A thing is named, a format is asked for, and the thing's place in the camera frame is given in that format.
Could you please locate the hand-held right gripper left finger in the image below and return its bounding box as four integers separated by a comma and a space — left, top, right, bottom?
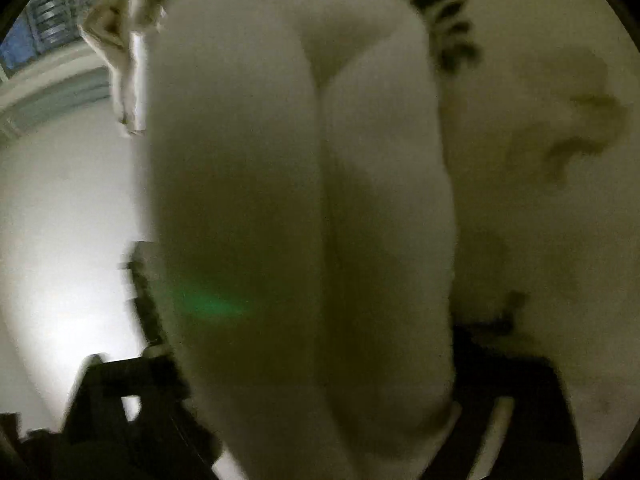
62, 242, 223, 480

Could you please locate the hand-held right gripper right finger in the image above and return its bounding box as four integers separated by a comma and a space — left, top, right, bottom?
425, 325, 583, 480

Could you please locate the white knit sweater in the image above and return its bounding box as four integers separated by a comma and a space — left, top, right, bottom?
145, 0, 461, 480

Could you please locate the bed with floral bedsheet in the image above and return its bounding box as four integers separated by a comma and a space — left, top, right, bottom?
82, 0, 640, 480

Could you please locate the barred window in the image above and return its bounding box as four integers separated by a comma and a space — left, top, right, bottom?
0, 0, 111, 76

